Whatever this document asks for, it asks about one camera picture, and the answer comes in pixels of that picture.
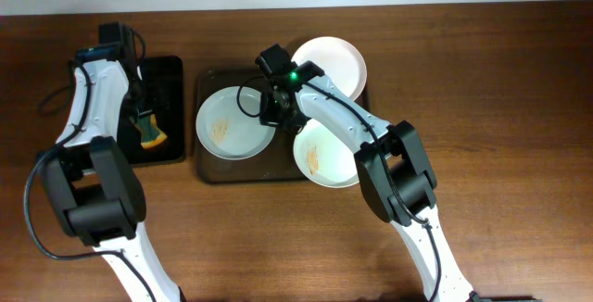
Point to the brown plastic serving tray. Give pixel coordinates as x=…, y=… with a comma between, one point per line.
x=275, y=163

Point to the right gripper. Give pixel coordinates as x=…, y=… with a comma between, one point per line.
x=270, y=108

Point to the light blue plate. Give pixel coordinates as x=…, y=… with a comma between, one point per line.
x=226, y=131

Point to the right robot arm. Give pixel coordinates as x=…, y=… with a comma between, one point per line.
x=395, y=175

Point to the yellow green sponge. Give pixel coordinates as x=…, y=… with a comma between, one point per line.
x=151, y=136

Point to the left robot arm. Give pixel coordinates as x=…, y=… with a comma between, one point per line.
x=92, y=187

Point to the white plate bottom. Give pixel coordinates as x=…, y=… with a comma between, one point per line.
x=323, y=158

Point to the white plate top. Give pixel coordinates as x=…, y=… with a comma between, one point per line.
x=339, y=59

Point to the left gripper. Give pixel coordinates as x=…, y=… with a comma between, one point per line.
x=139, y=108

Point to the black rectangular tray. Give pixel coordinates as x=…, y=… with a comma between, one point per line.
x=164, y=105

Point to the white plate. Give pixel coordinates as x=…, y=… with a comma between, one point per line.
x=339, y=59
x=323, y=158

